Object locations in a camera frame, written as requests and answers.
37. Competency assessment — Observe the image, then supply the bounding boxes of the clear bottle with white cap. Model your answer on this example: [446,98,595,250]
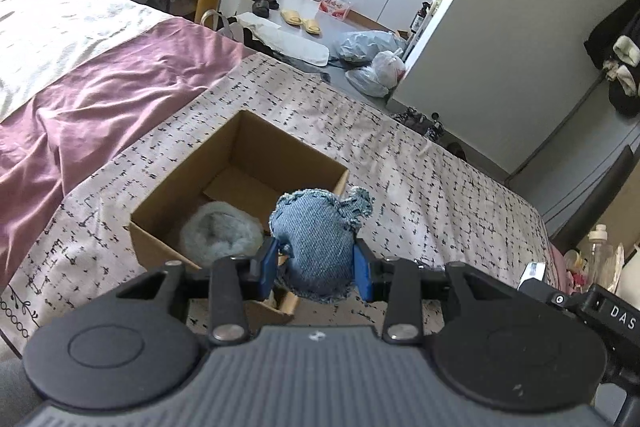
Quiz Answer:
[586,227,615,291]

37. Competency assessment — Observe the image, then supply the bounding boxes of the white plastic bag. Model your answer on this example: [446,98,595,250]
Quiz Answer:
[370,49,407,87]

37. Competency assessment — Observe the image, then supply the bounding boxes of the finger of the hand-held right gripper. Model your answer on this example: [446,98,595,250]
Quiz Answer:
[520,263,584,308]

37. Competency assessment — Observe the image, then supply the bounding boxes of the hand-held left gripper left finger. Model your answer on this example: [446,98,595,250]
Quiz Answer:
[115,236,280,348]

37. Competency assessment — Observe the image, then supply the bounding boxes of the pack of water bottles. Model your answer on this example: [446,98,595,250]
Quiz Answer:
[318,0,355,20]

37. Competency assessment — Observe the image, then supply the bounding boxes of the hanging dark clothes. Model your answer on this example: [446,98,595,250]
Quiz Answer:
[584,0,640,118]

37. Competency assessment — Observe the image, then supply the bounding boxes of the black-patterned white bed sheet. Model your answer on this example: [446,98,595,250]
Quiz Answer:
[0,52,559,344]

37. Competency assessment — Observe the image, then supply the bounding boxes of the white duvet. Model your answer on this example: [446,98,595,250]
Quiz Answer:
[0,0,169,126]

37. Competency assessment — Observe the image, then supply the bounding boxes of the purple blanket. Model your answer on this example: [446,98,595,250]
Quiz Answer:
[0,17,251,291]

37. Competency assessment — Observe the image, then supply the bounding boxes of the blue denim stuffed toy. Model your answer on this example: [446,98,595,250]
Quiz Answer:
[268,187,375,305]

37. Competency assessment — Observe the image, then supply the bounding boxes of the white floor mat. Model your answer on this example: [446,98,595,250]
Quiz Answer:
[235,11,331,68]

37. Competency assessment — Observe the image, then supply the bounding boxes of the blue-grey plastic bag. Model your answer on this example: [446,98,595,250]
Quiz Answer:
[336,30,407,64]

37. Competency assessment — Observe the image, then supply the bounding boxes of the pink pillow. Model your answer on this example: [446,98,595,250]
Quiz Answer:
[550,244,576,288]

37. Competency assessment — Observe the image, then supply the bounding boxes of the clear plastic bag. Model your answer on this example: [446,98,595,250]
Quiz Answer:
[345,68,392,98]

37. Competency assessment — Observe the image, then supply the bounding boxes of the white tote bag handles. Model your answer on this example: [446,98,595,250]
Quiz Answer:
[201,9,245,44]

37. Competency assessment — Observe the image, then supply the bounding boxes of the blue-grey fluffy towel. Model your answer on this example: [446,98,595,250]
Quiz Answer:
[179,201,266,266]

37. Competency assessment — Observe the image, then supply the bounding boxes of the brown cardboard box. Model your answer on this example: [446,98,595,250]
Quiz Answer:
[129,109,351,326]

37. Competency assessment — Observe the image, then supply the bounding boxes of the dark shoes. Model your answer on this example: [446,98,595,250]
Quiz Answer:
[392,107,446,139]

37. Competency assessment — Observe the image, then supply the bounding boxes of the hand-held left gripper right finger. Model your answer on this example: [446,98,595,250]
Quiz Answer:
[351,241,507,345]

